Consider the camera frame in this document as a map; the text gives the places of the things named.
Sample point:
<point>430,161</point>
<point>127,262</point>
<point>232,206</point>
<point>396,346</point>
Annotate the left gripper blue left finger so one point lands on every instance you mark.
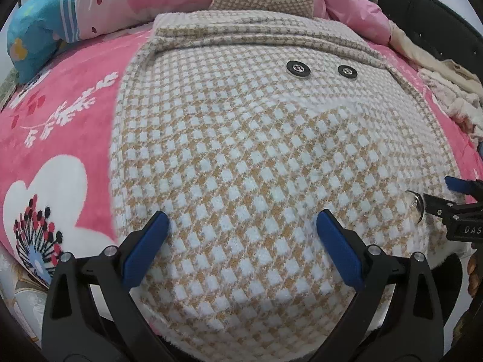
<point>90,314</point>

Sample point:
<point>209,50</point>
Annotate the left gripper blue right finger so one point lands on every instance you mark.
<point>395,313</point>

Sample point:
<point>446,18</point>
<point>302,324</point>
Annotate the beige houndstooth coat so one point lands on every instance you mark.
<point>211,129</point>

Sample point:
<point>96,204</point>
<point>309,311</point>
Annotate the cream fleece blanket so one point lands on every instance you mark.
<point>457,90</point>

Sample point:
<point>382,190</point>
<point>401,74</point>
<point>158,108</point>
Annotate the black coat button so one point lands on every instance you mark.
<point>298,69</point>
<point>347,71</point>

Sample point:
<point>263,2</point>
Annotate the pink floral bed sheet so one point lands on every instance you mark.
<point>55,157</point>

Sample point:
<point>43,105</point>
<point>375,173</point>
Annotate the black headboard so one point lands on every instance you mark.
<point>438,30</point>

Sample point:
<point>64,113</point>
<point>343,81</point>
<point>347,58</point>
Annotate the blue cartoon pillow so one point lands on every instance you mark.
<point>36,32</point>

